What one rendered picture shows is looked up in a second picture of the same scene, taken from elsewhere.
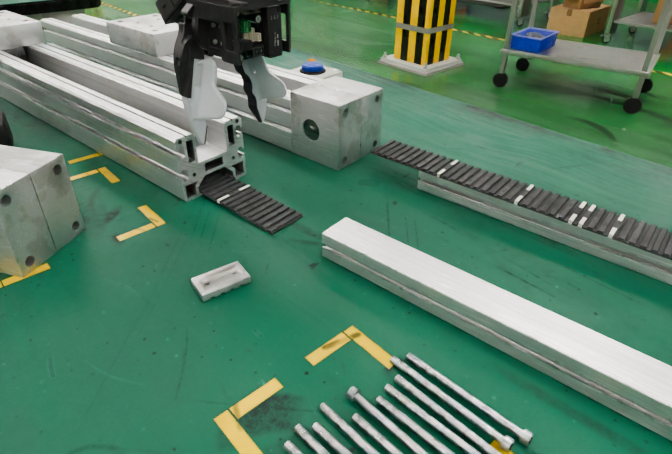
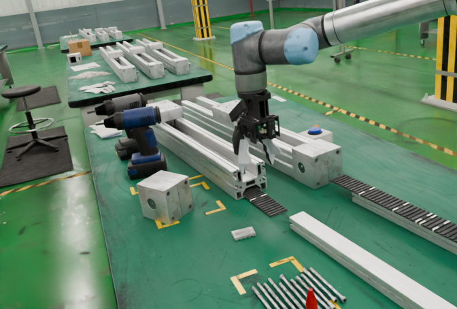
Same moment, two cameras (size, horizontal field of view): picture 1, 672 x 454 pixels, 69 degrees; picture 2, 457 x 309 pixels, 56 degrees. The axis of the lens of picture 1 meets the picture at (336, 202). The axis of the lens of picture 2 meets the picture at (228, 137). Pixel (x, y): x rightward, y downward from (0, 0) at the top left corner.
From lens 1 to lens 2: 0.52 m
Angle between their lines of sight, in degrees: 25
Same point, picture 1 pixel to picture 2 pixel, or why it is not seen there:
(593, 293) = (415, 257)
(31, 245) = (174, 212)
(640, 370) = (400, 281)
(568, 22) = not seen: outside the picture
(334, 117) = (310, 162)
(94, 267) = (195, 224)
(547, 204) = (409, 212)
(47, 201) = (181, 194)
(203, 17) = (243, 124)
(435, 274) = (332, 238)
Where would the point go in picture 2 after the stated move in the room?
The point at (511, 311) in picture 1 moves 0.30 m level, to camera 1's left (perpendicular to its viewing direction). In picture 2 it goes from (358, 255) to (214, 237)
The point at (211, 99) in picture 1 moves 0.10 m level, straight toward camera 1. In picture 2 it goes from (245, 156) to (242, 174)
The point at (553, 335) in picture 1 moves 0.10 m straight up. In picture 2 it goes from (370, 265) to (370, 218)
